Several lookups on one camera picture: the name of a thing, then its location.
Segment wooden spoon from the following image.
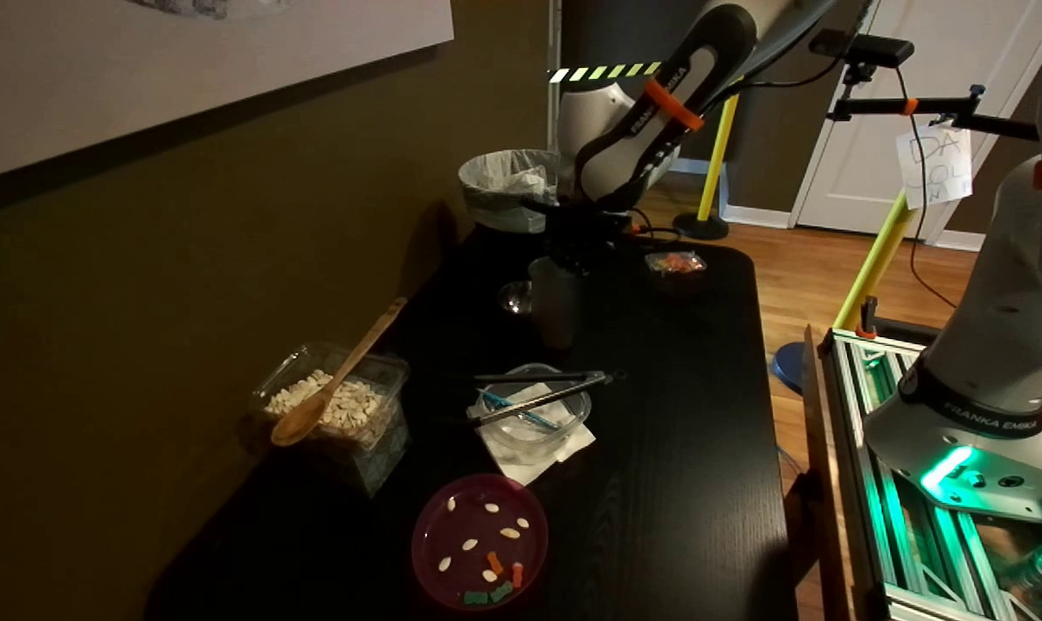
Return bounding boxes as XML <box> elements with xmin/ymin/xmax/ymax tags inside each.
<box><xmin>269</xmin><ymin>297</ymin><xmax>406</xmax><ymax>448</ymax></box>

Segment small glass bowl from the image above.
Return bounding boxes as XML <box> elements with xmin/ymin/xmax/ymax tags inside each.
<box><xmin>500</xmin><ymin>279</ymin><xmax>538</xmax><ymax>317</ymax></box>

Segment white whiteboard on wall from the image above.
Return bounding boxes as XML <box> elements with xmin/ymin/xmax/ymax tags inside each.
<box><xmin>0</xmin><ymin>0</ymin><xmax>456</xmax><ymax>173</ymax></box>

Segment clear glass dish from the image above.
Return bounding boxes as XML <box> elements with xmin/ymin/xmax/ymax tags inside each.
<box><xmin>478</xmin><ymin>362</ymin><xmax>590</xmax><ymax>435</ymax></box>

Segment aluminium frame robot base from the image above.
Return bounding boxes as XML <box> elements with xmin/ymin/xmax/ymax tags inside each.
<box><xmin>816</xmin><ymin>332</ymin><xmax>1042</xmax><ymax>621</ymax></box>

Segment white paper napkin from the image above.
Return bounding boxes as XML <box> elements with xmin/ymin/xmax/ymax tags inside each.
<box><xmin>477</xmin><ymin>398</ymin><xmax>598</xmax><ymax>487</ymax></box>

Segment yellow black barrier tape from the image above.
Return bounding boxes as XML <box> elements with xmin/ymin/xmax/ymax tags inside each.
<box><xmin>549</xmin><ymin>61</ymin><xmax>662</xmax><ymax>88</ymax></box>

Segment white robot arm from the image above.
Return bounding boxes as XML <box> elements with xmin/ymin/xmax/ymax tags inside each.
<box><xmin>566</xmin><ymin>0</ymin><xmax>1042</xmax><ymax>520</ymax></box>

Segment clear plastic cup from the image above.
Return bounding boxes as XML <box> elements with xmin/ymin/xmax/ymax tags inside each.
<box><xmin>526</xmin><ymin>255</ymin><xmax>577</xmax><ymax>351</ymax></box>

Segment clear container with popcorn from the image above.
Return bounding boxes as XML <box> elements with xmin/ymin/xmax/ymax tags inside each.
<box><xmin>250</xmin><ymin>343</ymin><xmax>406</xmax><ymax>497</ymax></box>

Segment purple plate with candies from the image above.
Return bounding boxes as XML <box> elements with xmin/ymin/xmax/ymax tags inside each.
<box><xmin>411</xmin><ymin>472</ymin><xmax>549</xmax><ymax>613</ymax></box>

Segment trash bin with white liner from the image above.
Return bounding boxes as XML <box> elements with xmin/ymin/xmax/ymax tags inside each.
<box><xmin>456</xmin><ymin>149</ymin><xmax>559</xmax><ymax>236</ymax></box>

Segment small colourful candy packet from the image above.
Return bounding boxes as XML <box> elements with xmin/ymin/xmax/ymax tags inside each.
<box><xmin>646</xmin><ymin>251</ymin><xmax>706</xmax><ymax>276</ymax></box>

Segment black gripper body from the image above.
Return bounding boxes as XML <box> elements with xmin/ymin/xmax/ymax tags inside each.
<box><xmin>549</xmin><ymin>196</ymin><xmax>635</xmax><ymax>273</ymax></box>

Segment yellow stanchion post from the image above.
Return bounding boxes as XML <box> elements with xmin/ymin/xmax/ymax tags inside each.
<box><xmin>835</xmin><ymin>194</ymin><xmax>909</xmax><ymax>332</ymax></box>
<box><xmin>675</xmin><ymin>96</ymin><xmax>737</xmax><ymax>242</ymax></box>

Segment black camera on stand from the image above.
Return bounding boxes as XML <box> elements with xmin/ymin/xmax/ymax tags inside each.
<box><xmin>812</xmin><ymin>30</ymin><xmax>1042</xmax><ymax>143</ymax></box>

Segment black tongs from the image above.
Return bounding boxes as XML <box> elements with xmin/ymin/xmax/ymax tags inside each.
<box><xmin>467</xmin><ymin>371</ymin><xmax>610</xmax><ymax>424</ymax></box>

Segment white paper sheet hanging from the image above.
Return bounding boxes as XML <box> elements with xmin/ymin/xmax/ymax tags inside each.
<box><xmin>897</xmin><ymin>128</ymin><xmax>972</xmax><ymax>207</ymax></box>

